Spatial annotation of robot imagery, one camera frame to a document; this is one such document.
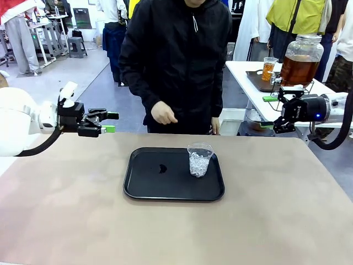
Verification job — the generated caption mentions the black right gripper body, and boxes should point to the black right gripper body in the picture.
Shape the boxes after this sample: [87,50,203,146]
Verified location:
[281,94,329,123]

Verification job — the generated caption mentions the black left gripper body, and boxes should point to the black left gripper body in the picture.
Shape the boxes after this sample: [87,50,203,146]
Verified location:
[57,102,89,134]

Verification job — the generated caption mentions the tall clear plastic cup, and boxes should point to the tall clear plastic cup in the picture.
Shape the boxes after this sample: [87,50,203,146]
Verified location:
[263,57,278,82]

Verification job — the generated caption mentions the short clear plastic cup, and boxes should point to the short clear plastic cup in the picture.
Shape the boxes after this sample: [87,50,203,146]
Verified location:
[187,142,215,178]

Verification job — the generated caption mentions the person's left forearm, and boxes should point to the person's left forearm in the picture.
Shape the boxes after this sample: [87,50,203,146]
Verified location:
[210,91,224,119]

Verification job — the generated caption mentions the person's right forearm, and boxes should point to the person's right forearm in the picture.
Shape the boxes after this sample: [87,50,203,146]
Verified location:
[119,63,162,107]

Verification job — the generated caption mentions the person's right hand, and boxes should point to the person's right hand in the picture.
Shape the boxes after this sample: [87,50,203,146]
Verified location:
[151,99,179,126]

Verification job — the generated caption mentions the person's left hand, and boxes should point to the person's left hand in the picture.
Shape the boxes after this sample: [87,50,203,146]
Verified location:
[210,117,221,136]

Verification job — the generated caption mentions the brown serving tray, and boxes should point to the brown serving tray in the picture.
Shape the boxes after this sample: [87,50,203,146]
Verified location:
[245,70,285,93]

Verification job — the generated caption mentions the metal bowl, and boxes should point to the metal bowl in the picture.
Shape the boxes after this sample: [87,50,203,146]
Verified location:
[244,109,270,132]

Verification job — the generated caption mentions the white plastic bin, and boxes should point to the white plastic bin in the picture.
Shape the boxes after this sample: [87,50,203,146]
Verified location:
[220,108,249,136]

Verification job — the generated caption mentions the glass tea dispenser jar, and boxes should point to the glass tea dispenser jar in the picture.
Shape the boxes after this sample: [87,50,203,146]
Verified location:
[270,34,325,87]

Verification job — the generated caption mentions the grey plastic stool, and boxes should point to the grey plastic stool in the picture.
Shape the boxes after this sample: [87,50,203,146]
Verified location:
[67,36,88,59]

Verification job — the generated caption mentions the hanging white robe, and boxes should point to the hanging white robe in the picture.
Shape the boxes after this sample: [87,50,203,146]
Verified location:
[233,0,274,62]

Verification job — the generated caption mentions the mannequin with dark blue apron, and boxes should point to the mannequin with dark blue apron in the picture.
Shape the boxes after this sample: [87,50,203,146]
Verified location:
[95,0,133,87]

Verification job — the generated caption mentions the person in black hoodie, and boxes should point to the person in black hoodie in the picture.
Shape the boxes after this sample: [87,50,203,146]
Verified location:
[118,0,233,135]

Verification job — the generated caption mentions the black office chair base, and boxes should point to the black office chair base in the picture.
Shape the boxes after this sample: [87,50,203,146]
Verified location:
[0,51,15,68]

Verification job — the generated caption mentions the bystander in grey trousers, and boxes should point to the bystander in grey trousers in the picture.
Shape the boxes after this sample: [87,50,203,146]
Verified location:
[0,0,41,76]

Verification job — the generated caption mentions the mannequin with yellow-green jacket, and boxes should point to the mannequin with yellow-green jacket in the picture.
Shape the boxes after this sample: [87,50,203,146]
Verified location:
[266,0,333,66]

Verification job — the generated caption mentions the white background desk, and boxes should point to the white background desk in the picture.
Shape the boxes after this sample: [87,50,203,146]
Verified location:
[27,15,69,67]

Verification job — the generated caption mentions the black plastic serving tray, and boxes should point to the black plastic serving tray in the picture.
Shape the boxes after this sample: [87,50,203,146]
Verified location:
[123,147,226,202]

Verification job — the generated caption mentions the mannequin with black vest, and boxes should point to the mannequin with black vest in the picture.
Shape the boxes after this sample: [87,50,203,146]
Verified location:
[314,0,349,83]

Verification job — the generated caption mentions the dark framed display panel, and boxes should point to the dark framed display panel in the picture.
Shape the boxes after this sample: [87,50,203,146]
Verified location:
[73,8,93,30]

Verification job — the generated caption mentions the bystander in dark clothes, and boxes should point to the bystander in dark clothes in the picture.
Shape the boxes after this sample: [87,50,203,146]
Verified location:
[44,0,73,28]

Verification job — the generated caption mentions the mannequin with yellow cloth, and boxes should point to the mannequin with yellow cloth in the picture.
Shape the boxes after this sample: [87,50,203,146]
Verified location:
[128,0,141,20]

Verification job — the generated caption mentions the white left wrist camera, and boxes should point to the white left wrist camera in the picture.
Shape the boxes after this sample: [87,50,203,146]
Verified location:
[59,81,78,108]

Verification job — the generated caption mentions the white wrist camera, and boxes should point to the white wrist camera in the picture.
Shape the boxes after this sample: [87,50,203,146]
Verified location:
[280,86,304,97]
[59,81,78,108]

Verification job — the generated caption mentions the black wire dispenser stand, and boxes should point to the black wire dispenser stand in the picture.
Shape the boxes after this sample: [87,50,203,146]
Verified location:
[269,79,315,112]

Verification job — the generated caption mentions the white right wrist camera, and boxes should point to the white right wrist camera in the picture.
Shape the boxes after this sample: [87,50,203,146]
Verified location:
[280,86,304,97]

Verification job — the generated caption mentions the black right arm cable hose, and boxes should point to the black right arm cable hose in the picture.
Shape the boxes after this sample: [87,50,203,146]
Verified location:
[308,88,353,150]

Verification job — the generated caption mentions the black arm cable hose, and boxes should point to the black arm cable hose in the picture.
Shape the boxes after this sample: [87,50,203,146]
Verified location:
[15,125,63,157]
[308,88,353,150]

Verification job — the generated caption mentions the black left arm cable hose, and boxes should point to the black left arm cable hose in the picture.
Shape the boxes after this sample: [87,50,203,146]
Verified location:
[15,125,63,157]

